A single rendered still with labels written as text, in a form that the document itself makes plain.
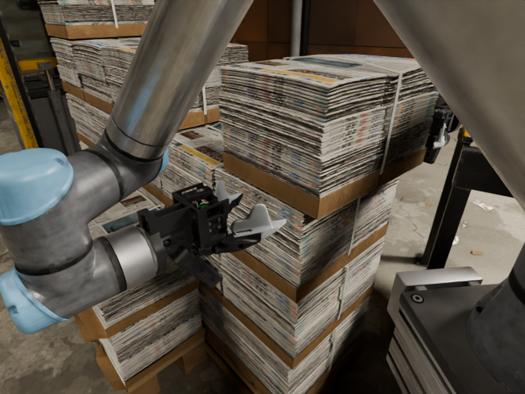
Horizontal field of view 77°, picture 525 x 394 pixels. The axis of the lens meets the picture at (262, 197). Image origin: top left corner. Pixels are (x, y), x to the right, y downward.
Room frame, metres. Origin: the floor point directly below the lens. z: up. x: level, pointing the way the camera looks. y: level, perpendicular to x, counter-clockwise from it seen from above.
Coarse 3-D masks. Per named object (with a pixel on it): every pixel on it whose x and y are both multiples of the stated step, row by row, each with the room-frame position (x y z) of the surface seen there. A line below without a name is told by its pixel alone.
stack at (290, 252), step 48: (192, 144) 0.88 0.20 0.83; (144, 192) 1.06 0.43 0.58; (240, 192) 0.65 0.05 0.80; (384, 192) 0.72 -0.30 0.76; (288, 240) 0.54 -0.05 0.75; (336, 240) 0.59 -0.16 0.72; (384, 240) 0.76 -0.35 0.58; (240, 288) 0.66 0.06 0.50; (336, 288) 0.61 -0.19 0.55; (240, 336) 0.66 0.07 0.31; (288, 336) 0.53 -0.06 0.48; (336, 336) 0.65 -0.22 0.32; (240, 384) 0.69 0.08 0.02; (288, 384) 0.51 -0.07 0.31
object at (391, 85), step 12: (288, 60) 0.78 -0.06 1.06; (300, 60) 0.78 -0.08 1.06; (312, 60) 0.78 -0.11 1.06; (372, 72) 0.63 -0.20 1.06; (384, 72) 0.64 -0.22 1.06; (396, 84) 0.62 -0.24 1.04; (384, 96) 0.59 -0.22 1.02; (384, 108) 0.59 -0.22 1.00; (396, 108) 0.62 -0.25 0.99; (384, 120) 0.60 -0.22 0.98; (396, 120) 0.62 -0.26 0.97; (384, 132) 0.60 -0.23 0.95; (384, 144) 0.60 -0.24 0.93
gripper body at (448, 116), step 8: (440, 104) 0.94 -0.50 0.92; (440, 112) 0.87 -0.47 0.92; (448, 112) 0.86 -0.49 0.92; (440, 120) 0.86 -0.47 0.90; (448, 120) 0.88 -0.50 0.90; (456, 120) 0.93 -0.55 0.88; (432, 128) 0.88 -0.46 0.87; (440, 128) 0.86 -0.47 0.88; (448, 128) 0.88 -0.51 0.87; (456, 128) 0.93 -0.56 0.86; (432, 136) 0.87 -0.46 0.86
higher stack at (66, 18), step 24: (48, 0) 1.45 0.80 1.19; (72, 0) 1.39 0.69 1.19; (96, 0) 1.45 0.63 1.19; (120, 0) 1.51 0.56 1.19; (144, 0) 1.58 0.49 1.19; (72, 24) 1.38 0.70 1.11; (96, 24) 1.44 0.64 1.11; (72, 48) 1.36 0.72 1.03; (72, 72) 1.41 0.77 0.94; (72, 96) 1.49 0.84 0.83
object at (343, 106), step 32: (256, 64) 0.71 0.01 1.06; (288, 64) 0.72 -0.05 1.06; (224, 96) 0.68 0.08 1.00; (256, 96) 0.61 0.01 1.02; (288, 96) 0.56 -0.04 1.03; (320, 96) 0.50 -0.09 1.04; (352, 96) 0.53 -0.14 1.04; (224, 128) 0.69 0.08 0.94; (256, 128) 0.61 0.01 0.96; (288, 128) 0.54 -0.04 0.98; (320, 128) 0.49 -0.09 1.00; (352, 128) 0.54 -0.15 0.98; (256, 160) 0.60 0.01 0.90; (288, 160) 0.54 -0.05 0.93; (320, 160) 0.49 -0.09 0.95; (352, 160) 0.54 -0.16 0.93; (320, 192) 0.48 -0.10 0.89
